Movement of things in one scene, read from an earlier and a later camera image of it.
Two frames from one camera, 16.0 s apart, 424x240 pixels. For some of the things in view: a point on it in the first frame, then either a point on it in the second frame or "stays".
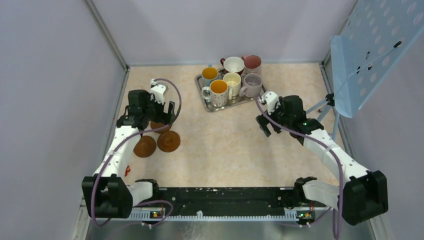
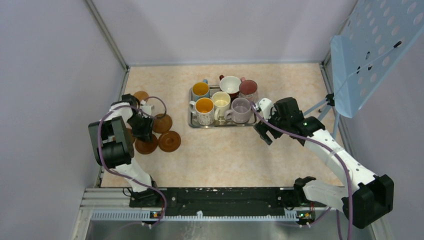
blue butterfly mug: (209, 74) -> (200, 90)
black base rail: (228, 200) stays
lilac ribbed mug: (252, 86) -> (240, 111)
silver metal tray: (237, 101) -> (252, 122)
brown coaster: (154, 125) stays
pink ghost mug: (252, 61) -> (247, 89)
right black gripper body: (279, 114) stays
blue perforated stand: (376, 37) stays
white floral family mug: (217, 92) -> (204, 108)
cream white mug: (233, 81) -> (221, 101)
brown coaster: (168, 141) stays
